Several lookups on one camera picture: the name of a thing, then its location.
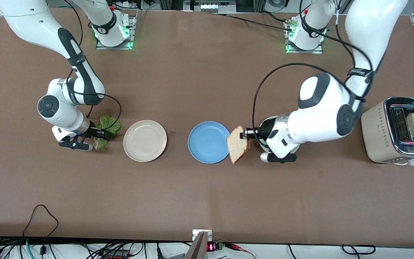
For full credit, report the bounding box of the beige round plate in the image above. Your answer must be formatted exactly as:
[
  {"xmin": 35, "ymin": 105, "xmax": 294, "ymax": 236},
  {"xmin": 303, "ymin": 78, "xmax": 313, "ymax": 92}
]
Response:
[{"xmin": 123, "ymin": 120, "xmax": 167, "ymax": 163}]

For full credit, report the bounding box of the white mounting bracket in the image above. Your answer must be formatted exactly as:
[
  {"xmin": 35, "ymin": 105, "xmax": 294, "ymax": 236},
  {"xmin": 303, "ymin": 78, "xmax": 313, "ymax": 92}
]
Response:
[{"xmin": 192, "ymin": 229, "xmax": 213, "ymax": 242}]

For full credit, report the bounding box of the short black table cable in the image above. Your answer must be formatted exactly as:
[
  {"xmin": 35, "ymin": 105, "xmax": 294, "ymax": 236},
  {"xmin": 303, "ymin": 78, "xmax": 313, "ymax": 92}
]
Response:
[{"xmin": 261, "ymin": 11, "xmax": 292, "ymax": 23}]

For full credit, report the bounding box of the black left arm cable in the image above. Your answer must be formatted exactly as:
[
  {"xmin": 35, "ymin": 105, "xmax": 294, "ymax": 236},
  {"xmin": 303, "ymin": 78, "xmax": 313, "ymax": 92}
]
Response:
[{"xmin": 252, "ymin": 0, "xmax": 374, "ymax": 135}]

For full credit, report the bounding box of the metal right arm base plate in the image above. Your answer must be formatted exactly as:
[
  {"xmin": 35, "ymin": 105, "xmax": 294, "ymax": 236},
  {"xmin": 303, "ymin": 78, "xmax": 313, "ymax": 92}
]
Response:
[{"xmin": 96, "ymin": 11, "xmax": 137, "ymax": 50}]

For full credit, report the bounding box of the orange black connector block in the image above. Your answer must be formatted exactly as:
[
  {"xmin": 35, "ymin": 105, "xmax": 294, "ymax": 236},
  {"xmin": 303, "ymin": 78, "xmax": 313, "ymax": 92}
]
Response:
[{"xmin": 101, "ymin": 251, "xmax": 130, "ymax": 259}]

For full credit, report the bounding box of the black looped cable with plug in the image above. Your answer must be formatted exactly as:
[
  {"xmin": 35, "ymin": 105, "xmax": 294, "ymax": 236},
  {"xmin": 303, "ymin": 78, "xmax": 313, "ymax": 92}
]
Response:
[{"xmin": 22, "ymin": 204, "xmax": 59, "ymax": 259}]

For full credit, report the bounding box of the green lettuce leaf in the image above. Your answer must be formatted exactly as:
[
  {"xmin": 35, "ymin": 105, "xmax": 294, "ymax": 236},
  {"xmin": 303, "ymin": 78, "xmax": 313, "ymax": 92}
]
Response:
[{"xmin": 93, "ymin": 115, "xmax": 121, "ymax": 151}]

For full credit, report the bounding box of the grey electrical box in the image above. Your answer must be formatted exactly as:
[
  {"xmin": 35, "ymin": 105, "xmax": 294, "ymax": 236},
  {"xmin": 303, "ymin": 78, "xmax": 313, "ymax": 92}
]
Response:
[{"xmin": 184, "ymin": 0, "xmax": 237, "ymax": 13}]

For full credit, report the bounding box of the grey metal bar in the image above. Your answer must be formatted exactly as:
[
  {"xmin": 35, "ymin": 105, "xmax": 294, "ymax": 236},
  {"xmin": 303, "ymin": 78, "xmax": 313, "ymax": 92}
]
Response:
[{"xmin": 185, "ymin": 231, "xmax": 208, "ymax": 259}]

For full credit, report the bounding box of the long black table cable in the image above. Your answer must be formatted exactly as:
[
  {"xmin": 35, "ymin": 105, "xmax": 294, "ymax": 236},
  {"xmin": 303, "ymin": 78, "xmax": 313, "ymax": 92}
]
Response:
[{"xmin": 212, "ymin": 13, "xmax": 295, "ymax": 32}]

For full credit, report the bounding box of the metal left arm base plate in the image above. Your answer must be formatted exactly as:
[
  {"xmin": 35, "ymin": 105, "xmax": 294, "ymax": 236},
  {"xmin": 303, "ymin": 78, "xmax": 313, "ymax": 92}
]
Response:
[{"xmin": 285, "ymin": 18, "xmax": 323, "ymax": 54}]

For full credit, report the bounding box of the red clip lead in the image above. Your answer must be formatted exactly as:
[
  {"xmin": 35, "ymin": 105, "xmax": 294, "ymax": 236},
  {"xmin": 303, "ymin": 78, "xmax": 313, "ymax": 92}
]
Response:
[{"xmin": 225, "ymin": 243, "xmax": 256, "ymax": 259}]

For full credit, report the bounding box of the black flat loop cable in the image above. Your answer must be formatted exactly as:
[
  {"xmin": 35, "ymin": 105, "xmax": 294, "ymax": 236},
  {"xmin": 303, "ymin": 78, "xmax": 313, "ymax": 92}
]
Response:
[{"xmin": 342, "ymin": 245, "xmax": 376, "ymax": 255}]

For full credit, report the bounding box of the pale green round plate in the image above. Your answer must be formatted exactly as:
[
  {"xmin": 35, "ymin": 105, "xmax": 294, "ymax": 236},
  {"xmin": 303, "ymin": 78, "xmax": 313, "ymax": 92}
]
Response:
[{"xmin": 258, "ymin": 121, "xmax": 302, "ymax": 156}]

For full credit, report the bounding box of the beige chrome toaster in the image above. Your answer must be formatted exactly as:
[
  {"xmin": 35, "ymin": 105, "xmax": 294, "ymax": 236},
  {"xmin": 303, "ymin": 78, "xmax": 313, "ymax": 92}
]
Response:
[{"xmin": 360, "ymin": 96, "xmax": 414, "ymax": 165}]

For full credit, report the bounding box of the blue round plate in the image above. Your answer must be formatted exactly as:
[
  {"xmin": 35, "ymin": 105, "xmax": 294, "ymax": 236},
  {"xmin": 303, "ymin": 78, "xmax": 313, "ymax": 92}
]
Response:
[{"xmin": 188, "ymin": 121, "xmax": 231, "ymax": 164}]

